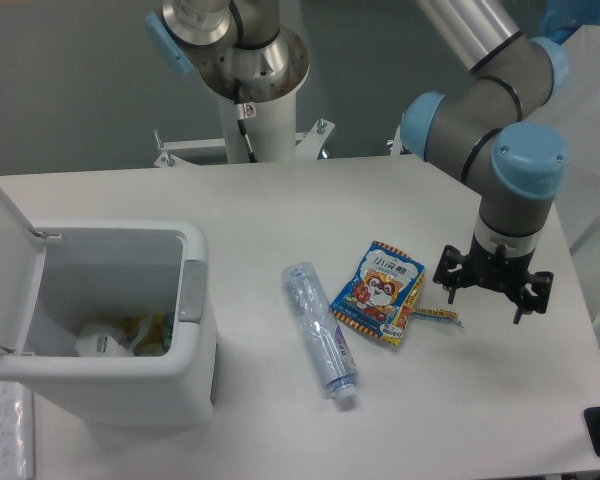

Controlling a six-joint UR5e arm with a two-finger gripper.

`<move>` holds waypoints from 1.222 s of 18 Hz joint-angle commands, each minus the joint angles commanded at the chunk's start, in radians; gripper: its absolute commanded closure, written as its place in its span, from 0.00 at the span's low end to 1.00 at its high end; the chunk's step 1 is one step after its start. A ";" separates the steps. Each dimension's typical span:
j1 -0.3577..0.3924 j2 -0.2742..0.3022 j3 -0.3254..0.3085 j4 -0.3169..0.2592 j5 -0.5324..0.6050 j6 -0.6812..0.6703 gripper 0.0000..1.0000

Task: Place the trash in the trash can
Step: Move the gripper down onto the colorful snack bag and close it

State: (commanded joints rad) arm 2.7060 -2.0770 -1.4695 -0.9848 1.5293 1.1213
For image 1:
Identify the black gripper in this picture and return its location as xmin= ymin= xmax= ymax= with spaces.
xmin=433 ymin=236 xmax=554 ymax=324

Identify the blue cartoon snack bag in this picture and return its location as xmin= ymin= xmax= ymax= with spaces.
xmin=331 ymin=241 xmax=425 ymax=346

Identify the clear plastic water bottle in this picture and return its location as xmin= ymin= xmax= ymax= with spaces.
xmin=281 ymin=262 xmax=358 ymax=411

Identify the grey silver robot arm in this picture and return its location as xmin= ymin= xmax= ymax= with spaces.
xmin=145 ymin=1 xmax=569 ymax=316

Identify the white trash can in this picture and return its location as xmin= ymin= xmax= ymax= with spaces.
xmin=0 ymin=219 xmax=217 ymax=428

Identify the white crumpled trash in bin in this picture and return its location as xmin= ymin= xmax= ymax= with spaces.
xmin=74 ymin=324 xmax=134 ymax=358

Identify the white trash can lid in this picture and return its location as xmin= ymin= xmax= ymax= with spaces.
xmin=0 ymin=188 xmax=63 ymax=355

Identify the torn snack wrapper strip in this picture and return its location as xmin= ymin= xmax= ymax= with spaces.
xmin=410 ymin=308 xmax=464 ymax=328

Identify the blue water jug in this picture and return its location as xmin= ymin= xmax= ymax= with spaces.
xmin=540 ymin=0 xmax=600 ymax=44

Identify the paper sheet in sleeve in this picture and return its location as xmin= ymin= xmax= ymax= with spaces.
xmin=0 ymin=381 xmax=35 ymax=479

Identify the white base frame with bolts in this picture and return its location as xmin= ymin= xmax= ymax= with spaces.
xmin=152 ymin=118 xmax=411 ymax=169

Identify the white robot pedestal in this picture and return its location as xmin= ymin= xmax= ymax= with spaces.
xmin=217 ymin=71 xmax=309 ymax=164

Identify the black cable on pedestal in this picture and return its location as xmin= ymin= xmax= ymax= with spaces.
xmin=232 ymin=78 xmax=259 ymax=164

